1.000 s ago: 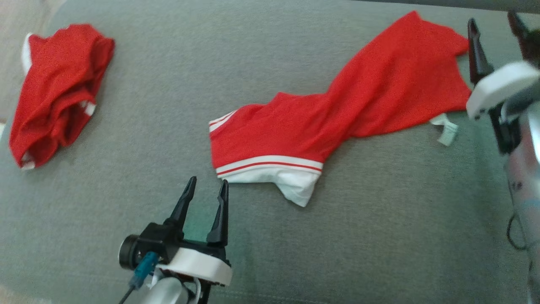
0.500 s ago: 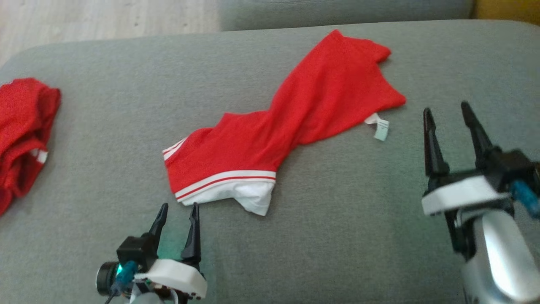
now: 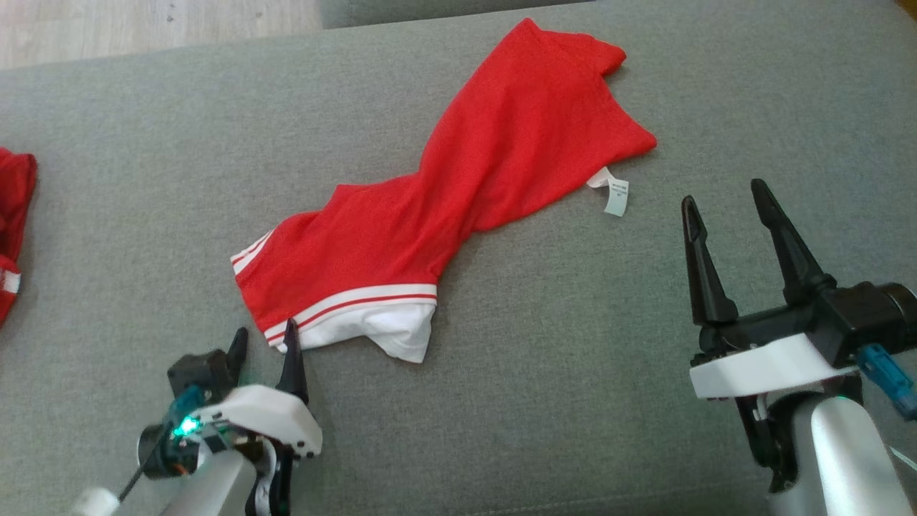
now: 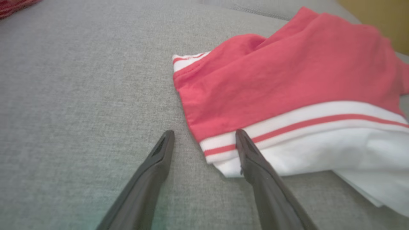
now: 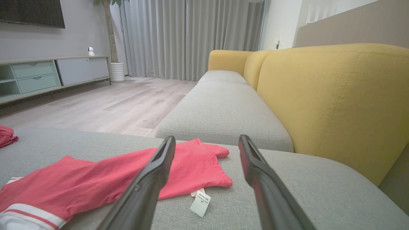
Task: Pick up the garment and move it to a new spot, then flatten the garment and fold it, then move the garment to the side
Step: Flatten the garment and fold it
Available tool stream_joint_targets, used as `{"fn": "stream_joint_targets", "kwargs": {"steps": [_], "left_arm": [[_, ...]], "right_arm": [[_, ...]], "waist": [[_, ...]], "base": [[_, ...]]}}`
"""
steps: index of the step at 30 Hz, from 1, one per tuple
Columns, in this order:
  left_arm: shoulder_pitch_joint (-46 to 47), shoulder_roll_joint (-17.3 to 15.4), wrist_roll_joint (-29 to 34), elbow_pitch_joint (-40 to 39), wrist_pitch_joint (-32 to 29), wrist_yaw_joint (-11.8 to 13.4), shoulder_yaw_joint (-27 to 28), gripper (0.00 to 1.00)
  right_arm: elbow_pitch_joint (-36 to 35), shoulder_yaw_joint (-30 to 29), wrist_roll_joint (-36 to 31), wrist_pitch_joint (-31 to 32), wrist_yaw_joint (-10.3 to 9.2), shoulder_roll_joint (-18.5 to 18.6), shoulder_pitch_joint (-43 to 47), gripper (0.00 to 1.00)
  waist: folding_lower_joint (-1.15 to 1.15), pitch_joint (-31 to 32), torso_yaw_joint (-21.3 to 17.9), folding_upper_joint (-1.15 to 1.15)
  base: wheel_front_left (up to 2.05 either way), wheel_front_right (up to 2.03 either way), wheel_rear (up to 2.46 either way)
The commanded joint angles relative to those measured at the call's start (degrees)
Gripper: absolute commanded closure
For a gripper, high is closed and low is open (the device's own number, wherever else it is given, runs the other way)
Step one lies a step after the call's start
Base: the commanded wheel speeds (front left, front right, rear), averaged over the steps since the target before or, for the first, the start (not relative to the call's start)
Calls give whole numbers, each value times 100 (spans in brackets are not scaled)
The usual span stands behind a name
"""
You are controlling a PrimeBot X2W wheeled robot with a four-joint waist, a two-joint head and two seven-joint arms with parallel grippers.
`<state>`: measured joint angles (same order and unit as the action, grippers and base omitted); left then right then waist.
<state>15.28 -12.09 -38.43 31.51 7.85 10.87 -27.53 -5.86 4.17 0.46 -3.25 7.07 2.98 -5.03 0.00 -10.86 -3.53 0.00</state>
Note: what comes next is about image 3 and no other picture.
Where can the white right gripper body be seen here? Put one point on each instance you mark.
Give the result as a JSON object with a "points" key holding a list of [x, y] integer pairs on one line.
{"points": [[766, 365]]}

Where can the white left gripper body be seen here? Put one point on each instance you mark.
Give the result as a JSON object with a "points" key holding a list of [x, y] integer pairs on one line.
{"points": [[272, 419]]}

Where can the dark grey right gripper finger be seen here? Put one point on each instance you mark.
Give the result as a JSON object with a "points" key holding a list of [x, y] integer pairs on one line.
{"points": [[709, 287], [799, 265]]}

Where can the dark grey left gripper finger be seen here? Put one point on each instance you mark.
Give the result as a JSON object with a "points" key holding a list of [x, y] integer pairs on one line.
{"points": [[237, 355], [294, 365]]}

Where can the red jersey with black number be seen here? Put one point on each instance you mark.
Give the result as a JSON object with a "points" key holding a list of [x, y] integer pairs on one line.
{"points": [[501, 143]]}

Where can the red ribbed shorts white stripe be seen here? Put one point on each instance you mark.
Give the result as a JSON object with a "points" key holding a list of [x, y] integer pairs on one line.
{"points": [[11, 215]]}

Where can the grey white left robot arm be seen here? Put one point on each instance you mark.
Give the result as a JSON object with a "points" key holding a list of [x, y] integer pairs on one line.
{"points": [[215, 487]]}

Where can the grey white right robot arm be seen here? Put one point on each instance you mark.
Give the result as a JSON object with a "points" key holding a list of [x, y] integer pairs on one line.
{"points": [[838, 459]]}

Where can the grey and yellow sofa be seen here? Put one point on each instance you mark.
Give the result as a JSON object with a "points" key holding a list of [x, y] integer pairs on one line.
{"points": [[501, 430]]}

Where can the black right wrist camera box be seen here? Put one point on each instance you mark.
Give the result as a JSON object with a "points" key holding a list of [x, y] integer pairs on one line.
{"points": [[867, 315]]}

